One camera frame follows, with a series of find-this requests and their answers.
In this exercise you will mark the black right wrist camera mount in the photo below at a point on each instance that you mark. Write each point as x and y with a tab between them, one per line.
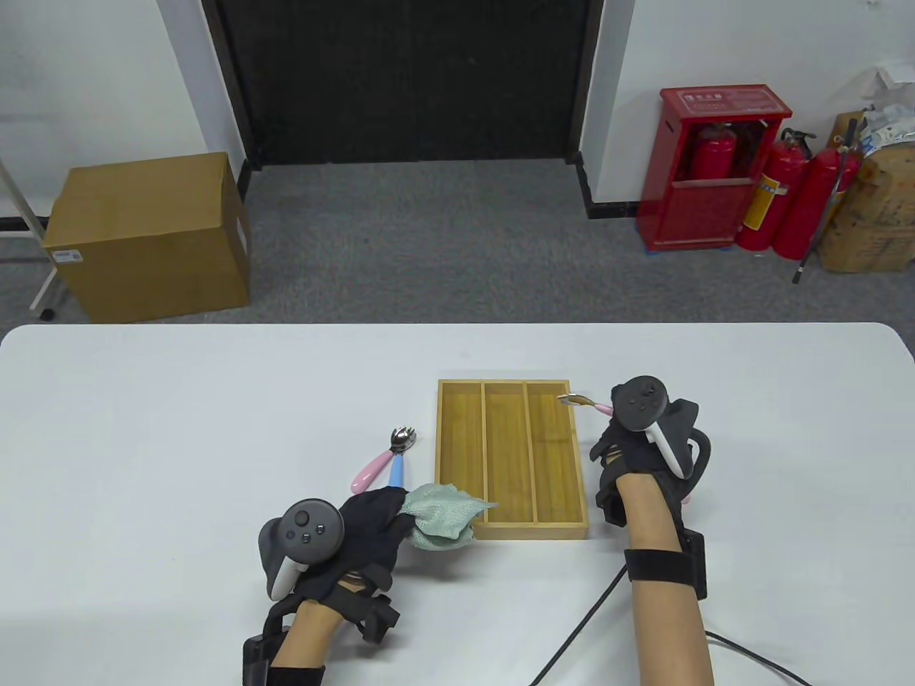
611	507

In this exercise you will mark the grey controller on left glove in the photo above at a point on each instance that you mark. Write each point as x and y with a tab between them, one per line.
307	529

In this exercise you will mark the red fire extinguisher yellow label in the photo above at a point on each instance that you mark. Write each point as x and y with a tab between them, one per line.
768	193

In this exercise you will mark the plain brown cardboard box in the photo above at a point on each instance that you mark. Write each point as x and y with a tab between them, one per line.
143	236

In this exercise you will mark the grey controller on right glove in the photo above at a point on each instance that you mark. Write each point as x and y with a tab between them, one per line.
643	407

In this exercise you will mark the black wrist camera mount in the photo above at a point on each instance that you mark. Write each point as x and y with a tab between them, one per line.
375	614
611	507

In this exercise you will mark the person's left forearm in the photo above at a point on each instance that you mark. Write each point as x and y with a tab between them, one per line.
307	639

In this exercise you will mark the black door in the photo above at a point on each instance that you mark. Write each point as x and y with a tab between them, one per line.
407	78

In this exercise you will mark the grey controller on glove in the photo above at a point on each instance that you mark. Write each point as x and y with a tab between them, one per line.
307	529
643	407

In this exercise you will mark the green cleaning cloth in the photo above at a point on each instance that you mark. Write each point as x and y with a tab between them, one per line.
443	518

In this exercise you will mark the white metal stand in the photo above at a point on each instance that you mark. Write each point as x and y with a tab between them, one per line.
32	236

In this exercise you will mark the wooden three-slot cutlery tray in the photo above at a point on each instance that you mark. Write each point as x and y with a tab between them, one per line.
509	464

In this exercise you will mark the person's left fingers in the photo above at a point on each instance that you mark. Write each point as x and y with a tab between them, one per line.
400	525

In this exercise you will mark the person's left hand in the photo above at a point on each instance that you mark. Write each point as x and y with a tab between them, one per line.
372	532

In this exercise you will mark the person's right forearm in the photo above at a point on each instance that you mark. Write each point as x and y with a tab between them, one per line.
661	572

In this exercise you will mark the printed brown cardboard box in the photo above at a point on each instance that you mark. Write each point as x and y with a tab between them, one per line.
876	214

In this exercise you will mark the person's right fingers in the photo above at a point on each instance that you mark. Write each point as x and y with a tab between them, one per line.
604	446

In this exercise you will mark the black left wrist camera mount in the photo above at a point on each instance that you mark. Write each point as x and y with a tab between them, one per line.
375	614

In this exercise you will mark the red fire extinguisher cabinet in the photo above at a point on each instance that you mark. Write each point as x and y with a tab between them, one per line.
704	211

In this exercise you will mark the white plastic bags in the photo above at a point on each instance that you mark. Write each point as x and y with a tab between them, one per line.
890	118

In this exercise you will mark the person's right hand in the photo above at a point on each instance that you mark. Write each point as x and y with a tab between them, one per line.
620	457

